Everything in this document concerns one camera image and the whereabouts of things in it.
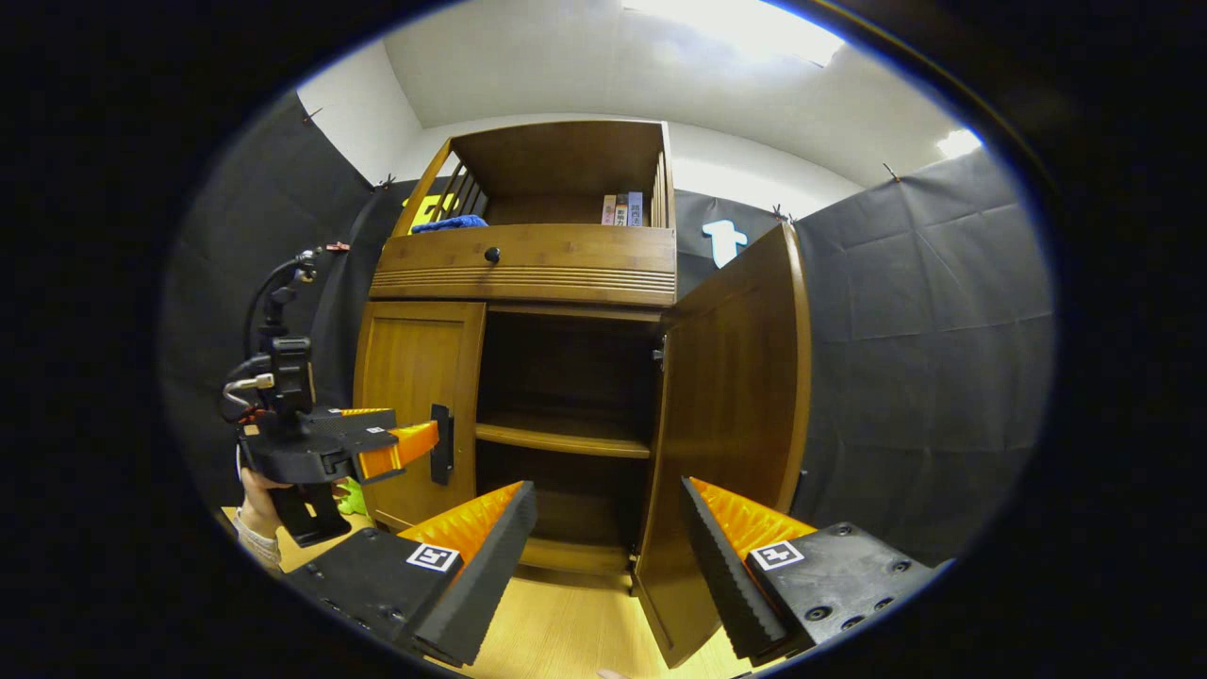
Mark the black clip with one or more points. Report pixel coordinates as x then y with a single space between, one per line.
385 181

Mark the wooden shoe cabinet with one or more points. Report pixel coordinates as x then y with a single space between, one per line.
556 156

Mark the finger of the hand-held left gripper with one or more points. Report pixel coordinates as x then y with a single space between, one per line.
363 415
401 448

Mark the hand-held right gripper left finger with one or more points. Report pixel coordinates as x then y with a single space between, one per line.
490 566

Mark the wooden cabinet shelf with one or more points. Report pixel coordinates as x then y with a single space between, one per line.
566 436

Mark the pale pink book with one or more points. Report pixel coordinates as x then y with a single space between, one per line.
608 209

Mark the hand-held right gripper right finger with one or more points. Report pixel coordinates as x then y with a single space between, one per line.
721 575

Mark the wooden drawer with black knob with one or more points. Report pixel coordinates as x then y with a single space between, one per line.
566 250

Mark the blue towel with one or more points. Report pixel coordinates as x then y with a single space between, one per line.
451 223

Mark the large ceiling light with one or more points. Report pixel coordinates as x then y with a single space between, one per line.
745 24

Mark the small ceiling light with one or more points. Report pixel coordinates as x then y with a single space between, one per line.
959 143

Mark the wooden shoe cabinet door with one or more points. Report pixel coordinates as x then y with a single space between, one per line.
415 405
726 424

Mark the green frog toy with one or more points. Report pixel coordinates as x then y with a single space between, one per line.
354 500

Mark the brown book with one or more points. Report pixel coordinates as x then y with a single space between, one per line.
621 211

